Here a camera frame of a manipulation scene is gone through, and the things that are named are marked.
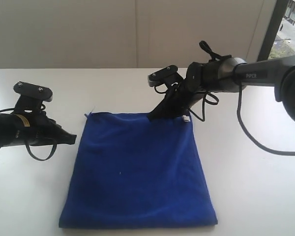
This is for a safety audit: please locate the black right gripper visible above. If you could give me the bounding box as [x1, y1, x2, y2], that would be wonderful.
[147, 85, 205, 121]

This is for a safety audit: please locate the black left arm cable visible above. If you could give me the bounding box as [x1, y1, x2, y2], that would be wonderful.
[0, 103, 59, 162]

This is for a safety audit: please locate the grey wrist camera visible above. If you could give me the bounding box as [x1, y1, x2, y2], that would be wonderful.
[13, 81, 53, 114]
[147, 65, 184, 94]

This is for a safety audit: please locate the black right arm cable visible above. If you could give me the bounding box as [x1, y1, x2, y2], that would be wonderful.
[153, 40, 295, 157]

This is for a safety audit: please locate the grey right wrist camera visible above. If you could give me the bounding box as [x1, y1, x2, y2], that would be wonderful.
[147, 65, 184, 94]

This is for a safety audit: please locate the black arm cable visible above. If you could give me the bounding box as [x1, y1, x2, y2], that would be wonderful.
[153, 40, 295, 157]
[0, 103, 59, 162]

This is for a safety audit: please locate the blue microfiber towel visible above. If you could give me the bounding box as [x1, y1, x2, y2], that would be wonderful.
[59, 112, 218, 229]

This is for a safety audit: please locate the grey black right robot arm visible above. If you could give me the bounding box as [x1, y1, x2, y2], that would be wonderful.
[147, 55, 295, 121]

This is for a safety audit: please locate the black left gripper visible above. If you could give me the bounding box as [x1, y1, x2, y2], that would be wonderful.
[0, 113, 77, 148]

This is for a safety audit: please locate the dark window frame post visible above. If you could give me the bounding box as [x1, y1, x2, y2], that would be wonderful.
[257, 0, 288, 61]

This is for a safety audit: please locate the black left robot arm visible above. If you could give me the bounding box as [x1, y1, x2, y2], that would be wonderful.
[0, 112, 77, 161]

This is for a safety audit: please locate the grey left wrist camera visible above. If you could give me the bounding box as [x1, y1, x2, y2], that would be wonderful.
[13, 81, 53, 114]

